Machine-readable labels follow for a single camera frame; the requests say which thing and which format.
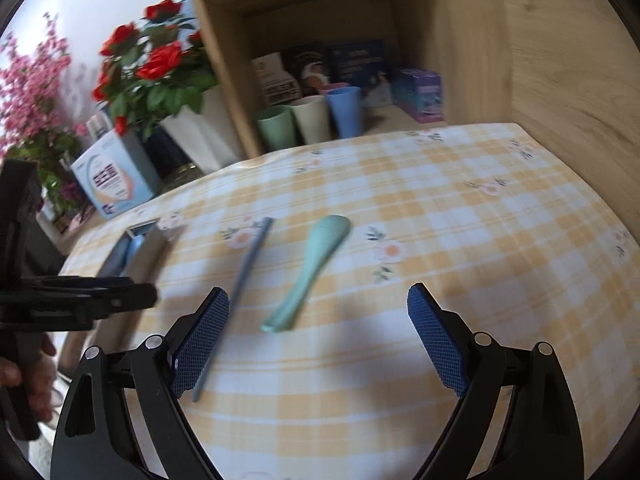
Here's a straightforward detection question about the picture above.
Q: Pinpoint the mint green plastic spoon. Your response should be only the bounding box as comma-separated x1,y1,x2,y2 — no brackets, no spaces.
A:
262,214,352,333

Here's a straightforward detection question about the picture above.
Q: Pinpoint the person's left hand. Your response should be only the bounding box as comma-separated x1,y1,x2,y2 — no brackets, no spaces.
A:
0,334,56,422

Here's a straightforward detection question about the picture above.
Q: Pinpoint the stainless steel utensil tray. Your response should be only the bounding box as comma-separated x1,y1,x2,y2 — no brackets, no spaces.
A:
58,214,186,379

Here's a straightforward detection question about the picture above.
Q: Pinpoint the light blue probiotic box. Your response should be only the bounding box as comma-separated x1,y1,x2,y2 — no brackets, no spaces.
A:
72,129,162,220

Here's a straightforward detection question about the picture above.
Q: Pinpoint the pink blossom plant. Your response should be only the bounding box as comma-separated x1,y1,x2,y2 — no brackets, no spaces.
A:
1,13,86,214

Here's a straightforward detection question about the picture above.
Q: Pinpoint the gold round tin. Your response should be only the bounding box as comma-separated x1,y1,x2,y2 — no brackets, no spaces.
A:
160,162,204,194

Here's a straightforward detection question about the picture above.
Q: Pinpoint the yellow checked tablecloth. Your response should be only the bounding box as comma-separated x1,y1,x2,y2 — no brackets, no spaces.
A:
64,124,639,479

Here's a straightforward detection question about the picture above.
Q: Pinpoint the white flower pot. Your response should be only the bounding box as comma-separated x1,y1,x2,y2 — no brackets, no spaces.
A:
160,86,246,174

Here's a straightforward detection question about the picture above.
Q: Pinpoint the red rose bouquet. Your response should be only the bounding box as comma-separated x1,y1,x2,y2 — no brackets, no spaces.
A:
92,0,218,136

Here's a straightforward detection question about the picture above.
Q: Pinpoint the green plastic cup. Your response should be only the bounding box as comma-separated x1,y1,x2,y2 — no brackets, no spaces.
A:
255,105,296,152

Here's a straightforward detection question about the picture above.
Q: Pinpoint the beige plastic cup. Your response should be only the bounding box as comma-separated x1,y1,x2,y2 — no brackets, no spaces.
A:
288,96,331,144

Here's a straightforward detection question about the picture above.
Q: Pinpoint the blue plastic cup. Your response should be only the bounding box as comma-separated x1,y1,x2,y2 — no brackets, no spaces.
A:
326,86,364,139

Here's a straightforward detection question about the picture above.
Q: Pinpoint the purple box on shelf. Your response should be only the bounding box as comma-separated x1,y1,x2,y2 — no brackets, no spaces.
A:
392,68,444,124

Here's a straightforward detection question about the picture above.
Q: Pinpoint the wooden shelf unit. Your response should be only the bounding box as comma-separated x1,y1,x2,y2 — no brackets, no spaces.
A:
193,0,639,232

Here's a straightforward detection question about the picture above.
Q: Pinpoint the dark printed box on shelf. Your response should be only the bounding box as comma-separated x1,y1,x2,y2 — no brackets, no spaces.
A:
329,39,393,107

